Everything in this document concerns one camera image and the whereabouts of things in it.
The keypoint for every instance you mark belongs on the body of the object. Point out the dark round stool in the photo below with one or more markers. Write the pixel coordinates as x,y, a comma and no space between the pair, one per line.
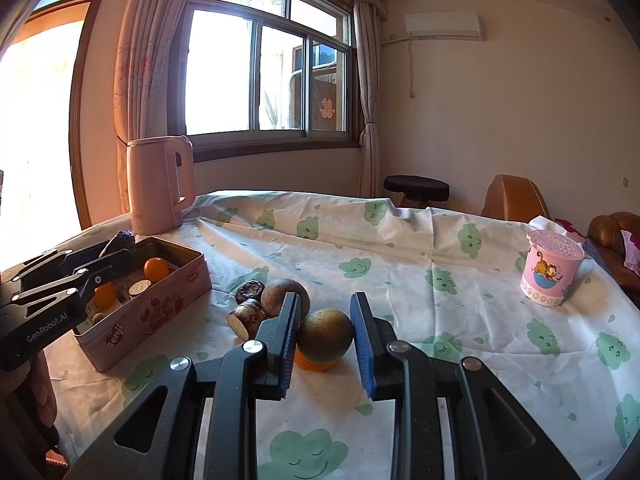
415,185

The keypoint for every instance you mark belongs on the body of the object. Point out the orange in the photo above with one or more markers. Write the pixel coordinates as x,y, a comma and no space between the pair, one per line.
156,268
106,296
325,335

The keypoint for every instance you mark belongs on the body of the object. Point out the white tablecloth with green clouds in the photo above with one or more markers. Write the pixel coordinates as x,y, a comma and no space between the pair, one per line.
400,240

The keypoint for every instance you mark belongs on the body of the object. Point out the pink cartoon cup with lid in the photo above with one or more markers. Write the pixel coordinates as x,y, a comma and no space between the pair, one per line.
550,270

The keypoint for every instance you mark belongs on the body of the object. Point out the brown leather chair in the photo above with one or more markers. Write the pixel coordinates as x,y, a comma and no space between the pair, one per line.
515,195

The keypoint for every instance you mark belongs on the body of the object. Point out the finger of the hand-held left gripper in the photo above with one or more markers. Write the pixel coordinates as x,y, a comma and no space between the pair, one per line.
40,262
107,267

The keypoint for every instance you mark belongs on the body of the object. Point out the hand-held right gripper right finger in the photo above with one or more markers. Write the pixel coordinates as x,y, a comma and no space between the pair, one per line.
362,345

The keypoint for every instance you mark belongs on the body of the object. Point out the pink floral cushion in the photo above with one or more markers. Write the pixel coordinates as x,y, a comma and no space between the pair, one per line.
632,250

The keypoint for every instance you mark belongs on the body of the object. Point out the pink patterned curtain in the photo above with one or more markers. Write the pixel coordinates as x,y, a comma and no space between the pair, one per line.
145,60

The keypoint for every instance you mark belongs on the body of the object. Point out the large round passion fruit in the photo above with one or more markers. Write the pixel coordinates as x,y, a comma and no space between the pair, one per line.
280,295

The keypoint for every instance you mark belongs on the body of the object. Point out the dark round passion fruit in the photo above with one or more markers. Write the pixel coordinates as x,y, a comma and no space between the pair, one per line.
250,290

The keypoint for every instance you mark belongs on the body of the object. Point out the wooden balcony door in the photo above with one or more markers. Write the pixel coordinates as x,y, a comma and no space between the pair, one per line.
82,110

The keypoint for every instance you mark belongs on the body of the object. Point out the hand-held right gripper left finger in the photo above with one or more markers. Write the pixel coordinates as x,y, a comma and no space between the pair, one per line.
290,345

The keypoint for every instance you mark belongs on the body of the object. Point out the brown leather sofa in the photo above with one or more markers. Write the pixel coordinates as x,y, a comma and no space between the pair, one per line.
607,227

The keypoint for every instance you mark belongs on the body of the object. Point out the sliding glass window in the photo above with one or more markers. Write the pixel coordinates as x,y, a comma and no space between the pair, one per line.
225,70

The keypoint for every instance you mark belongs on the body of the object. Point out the pink electric kettle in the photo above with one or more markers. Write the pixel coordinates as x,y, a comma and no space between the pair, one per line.
150,190

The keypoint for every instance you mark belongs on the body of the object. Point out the pink rectangular tin box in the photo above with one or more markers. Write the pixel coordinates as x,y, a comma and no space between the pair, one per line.
160,310

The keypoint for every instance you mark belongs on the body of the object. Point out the person's left hand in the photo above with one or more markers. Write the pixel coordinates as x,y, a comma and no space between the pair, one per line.
35,395

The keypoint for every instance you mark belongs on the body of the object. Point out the beige tied curtain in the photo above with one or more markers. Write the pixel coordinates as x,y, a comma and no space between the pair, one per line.
367,85

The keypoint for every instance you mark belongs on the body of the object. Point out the dark wrinkled passion fruit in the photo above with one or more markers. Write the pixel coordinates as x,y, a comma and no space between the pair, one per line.
120,242

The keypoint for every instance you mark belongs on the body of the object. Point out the white air conditioner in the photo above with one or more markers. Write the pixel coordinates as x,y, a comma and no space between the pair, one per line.
445,25

